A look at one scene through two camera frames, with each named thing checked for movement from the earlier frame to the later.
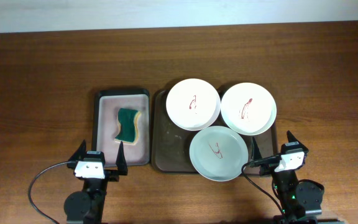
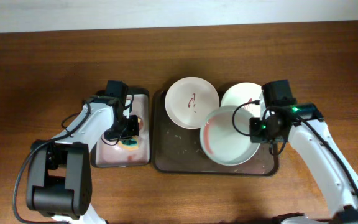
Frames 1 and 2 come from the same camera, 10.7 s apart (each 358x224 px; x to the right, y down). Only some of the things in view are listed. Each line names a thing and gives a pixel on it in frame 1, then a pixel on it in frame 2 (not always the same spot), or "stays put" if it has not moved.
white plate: [193, 104] stays put
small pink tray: [105, 124] stays put
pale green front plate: [218, 153] → [219, 140]
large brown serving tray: [171, 143] stays put
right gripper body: [268, 168] → [260, 132]
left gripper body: [111, 176] → [128, 128]
